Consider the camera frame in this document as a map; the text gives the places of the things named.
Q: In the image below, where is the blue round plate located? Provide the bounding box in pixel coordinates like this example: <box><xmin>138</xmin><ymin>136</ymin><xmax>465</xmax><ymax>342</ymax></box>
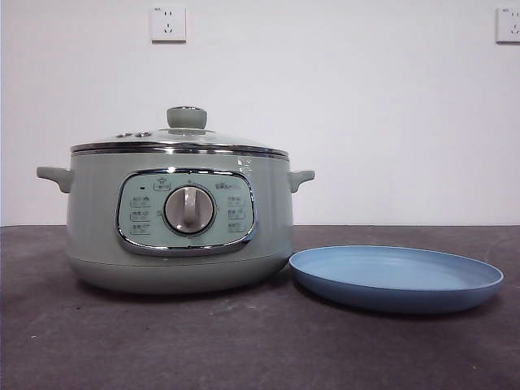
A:
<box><xmin>288</xmin><ymin>245</ymin><xmax>505</xmax><ymax>315</ymax></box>

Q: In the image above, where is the white wall socket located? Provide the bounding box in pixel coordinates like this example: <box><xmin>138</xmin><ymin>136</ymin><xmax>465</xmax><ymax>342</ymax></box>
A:
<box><xmin>150</xmin><ymin>6</ymin><xmax>189</xmax><ymax>45</ymax></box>
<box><xmin>495</xmin><ymin>6</ymin><xmax>520</xmax><ymax>46</ymax></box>

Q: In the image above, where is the pale green electric steamer pot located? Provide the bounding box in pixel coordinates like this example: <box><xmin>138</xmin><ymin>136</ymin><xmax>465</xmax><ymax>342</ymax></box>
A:
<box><xmin>36</xmin><ymin>150</ymin><xmax>316</xmax><ymax>296</ymax></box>

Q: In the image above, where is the glass lid with green knob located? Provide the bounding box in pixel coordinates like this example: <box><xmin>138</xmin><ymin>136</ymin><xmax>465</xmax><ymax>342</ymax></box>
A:
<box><xmin>70</xmin><ymin>106</ymin><xmax>291</xmax><ymax>158</ymax></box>

